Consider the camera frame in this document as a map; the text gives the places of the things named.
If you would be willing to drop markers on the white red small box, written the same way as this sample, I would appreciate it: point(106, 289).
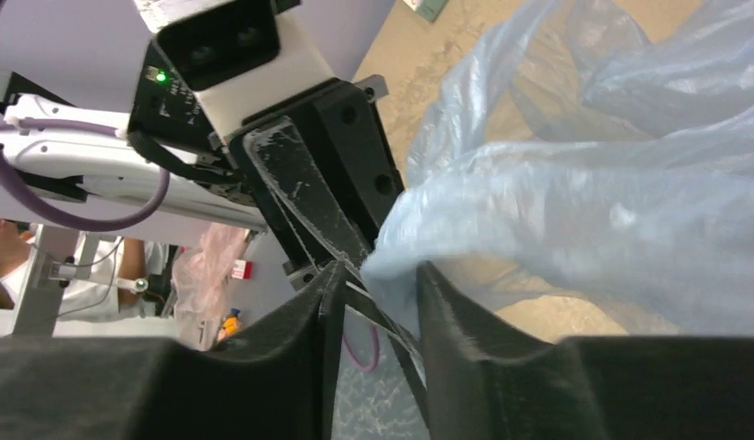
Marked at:
point(427, 9)

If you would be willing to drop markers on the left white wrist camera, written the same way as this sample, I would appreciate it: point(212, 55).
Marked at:
point(239, 58)

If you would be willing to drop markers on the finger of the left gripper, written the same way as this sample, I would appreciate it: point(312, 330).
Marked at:
point(383, 381)

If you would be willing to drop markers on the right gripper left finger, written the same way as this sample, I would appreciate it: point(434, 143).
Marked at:
point(276, 379)

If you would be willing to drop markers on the pink plastic bag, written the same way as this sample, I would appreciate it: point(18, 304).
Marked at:
point(200, 277)

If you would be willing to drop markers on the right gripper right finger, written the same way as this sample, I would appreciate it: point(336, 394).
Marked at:
point(489, 380)

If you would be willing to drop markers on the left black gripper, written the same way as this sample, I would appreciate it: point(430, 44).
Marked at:
point(320, 169)

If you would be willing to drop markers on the blue plastic trash bag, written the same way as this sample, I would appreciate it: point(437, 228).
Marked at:
point(579, 167)

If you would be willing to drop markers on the person in white shirt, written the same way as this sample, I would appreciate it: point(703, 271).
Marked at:
point(109, 271)

